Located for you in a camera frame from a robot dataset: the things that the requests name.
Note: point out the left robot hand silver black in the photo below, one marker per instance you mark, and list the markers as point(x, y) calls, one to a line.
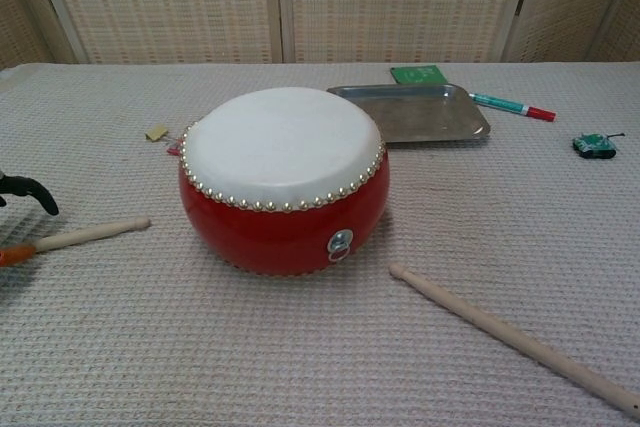
point(35, 192)

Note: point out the wooden drumstick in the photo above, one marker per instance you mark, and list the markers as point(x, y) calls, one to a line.
point(90, 234)
point(500, 332)

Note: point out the red and white drum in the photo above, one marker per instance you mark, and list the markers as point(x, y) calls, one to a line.
point(280, 157)

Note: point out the rectangular metal tray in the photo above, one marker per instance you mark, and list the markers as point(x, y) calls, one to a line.
point(425, 114)

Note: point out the yellow binder clip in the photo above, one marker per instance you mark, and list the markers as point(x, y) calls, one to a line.
point(156, 132)

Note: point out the small red packet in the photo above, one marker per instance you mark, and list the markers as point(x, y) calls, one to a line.
point(173, 148)

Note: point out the woven folding screen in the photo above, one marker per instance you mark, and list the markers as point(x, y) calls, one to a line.
point(175, 7)

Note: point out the beige woven tablecloth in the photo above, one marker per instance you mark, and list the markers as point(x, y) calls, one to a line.
point(320, 347)

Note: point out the green circuit board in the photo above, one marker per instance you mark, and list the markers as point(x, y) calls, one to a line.
point(419, 74)

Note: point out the green marker with red cap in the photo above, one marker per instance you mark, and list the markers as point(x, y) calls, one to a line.
point(505, 104)

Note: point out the small green toy tank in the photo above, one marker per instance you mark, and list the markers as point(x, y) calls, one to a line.
point(595, 144)

